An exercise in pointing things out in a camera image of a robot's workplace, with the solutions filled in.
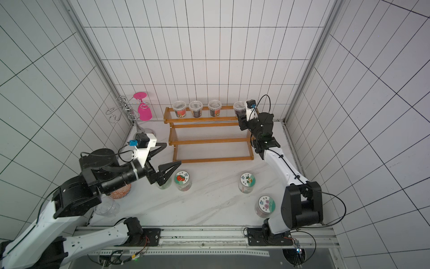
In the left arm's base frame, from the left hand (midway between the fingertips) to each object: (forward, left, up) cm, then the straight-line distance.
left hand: (169, 157), depth 54 cm
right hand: (+32, -24, -6) cm, 40 cm away
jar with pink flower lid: (-6, -38, -31) cm, 50 cm away
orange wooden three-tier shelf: (+27, -11, -25) cm, 38 cm away
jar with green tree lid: (+6, +12, -38) cm, 40 cm away
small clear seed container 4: (+31, -26, -5) cm, 41 cm away
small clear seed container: (+32, -5, -6) cm, 33 cm away
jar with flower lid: (+6, -31, -31) cm, 44 cm away
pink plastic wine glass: (+47, +30, -21) cm, 60 cm away
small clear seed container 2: (+32, +3, -6) cm, 33 cm away
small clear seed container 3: (+32, -15, -6) cm, 36 cm away
